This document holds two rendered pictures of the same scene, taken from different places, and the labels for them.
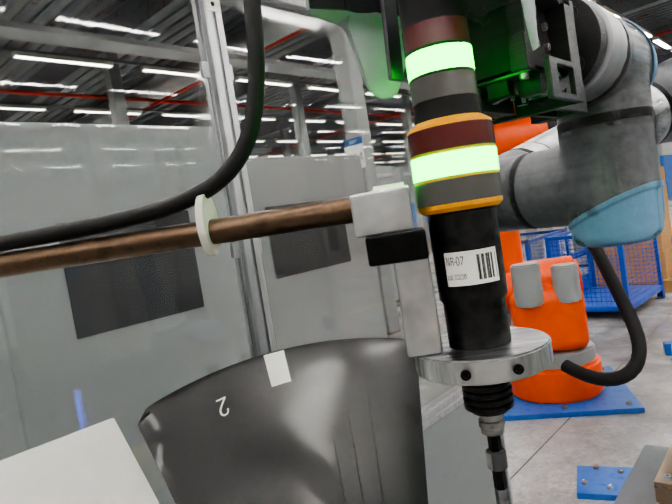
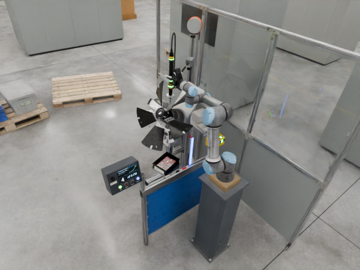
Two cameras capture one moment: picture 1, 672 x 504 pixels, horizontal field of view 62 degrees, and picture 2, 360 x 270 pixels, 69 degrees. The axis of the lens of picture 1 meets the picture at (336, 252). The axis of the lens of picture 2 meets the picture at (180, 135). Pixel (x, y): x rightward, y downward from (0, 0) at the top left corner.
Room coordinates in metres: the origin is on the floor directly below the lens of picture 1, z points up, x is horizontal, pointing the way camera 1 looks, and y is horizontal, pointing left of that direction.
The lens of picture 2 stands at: (0.69, -2.13, 2.63)
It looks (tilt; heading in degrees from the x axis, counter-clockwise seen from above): 38 degrees down; 98
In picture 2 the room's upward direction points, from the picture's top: 3 degrees clockwise
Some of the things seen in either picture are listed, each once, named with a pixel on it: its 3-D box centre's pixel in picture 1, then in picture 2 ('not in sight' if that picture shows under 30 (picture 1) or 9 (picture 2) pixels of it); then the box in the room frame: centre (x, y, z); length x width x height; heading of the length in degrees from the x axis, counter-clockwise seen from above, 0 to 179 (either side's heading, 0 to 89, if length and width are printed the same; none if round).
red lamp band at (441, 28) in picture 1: (436, 39); not in sight; (0.29, -0.07, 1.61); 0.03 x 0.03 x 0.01
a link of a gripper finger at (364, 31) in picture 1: (376, 46); not in sight; (0.33, -0.04, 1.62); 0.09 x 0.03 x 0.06; 116
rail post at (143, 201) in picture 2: not in sight; (144, 222); (0.20, -0.70, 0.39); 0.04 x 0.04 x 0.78; 48
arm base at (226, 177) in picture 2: not in sight; (225, 171); (0.87, -0.56, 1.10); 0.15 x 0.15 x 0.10
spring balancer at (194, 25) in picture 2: not in sight; (194, 25); (0.38, 0.65, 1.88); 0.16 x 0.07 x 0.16; 173
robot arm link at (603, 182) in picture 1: (592, 183); (191, 100); (0.50, -0.24, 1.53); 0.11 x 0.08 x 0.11; 34
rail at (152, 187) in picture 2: not in sight; (182, 172); (0.49, -0.38, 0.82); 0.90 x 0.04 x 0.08; 48
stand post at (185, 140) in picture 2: not in sight; (184, 147); (0.42, 0.27, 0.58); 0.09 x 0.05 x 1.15; 138
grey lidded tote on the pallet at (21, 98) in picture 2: not in sight; (19, 97); (-2.52, 1.19, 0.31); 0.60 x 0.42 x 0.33; 145
